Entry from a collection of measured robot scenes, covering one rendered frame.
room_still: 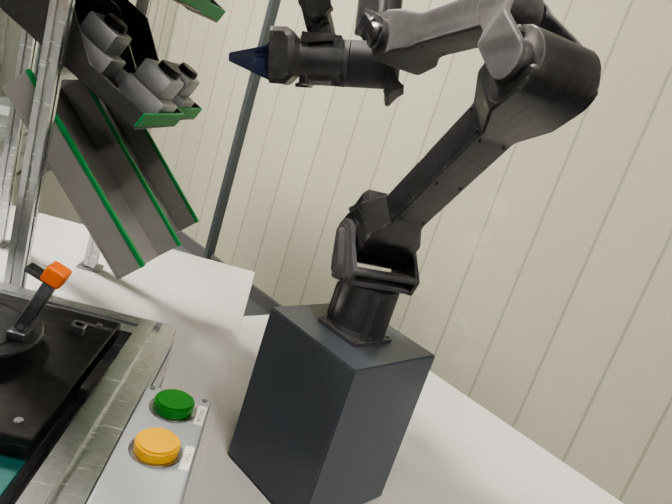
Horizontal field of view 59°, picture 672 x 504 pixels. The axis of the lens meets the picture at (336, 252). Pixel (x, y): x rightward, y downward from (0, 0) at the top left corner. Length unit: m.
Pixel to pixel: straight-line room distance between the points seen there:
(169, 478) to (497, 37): 0.45
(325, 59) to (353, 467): 0.48
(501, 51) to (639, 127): 1.87
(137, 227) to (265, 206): 2.57
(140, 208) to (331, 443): 0.48
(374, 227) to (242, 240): 3.04
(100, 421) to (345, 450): 0.25
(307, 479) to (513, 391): 1.91
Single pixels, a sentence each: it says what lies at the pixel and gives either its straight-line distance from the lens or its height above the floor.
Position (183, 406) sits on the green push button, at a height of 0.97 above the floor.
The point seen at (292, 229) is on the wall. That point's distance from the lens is 3.29.
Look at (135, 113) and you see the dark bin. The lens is 0.78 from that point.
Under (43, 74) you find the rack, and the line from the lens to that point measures 0.80.
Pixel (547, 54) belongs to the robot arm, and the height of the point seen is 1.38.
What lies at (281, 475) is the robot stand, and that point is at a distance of 0.69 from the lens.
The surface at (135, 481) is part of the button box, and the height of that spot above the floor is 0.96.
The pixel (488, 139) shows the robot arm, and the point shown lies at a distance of 0.52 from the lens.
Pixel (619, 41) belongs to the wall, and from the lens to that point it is 2.45.
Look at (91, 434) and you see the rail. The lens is 0.60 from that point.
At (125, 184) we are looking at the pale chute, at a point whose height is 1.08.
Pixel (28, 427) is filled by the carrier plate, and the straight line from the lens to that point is 0.58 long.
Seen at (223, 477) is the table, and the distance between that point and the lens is 0.73.
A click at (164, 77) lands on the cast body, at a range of 0.83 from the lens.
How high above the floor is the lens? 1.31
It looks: 15 degrees down
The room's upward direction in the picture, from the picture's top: 18 degrees clockwise
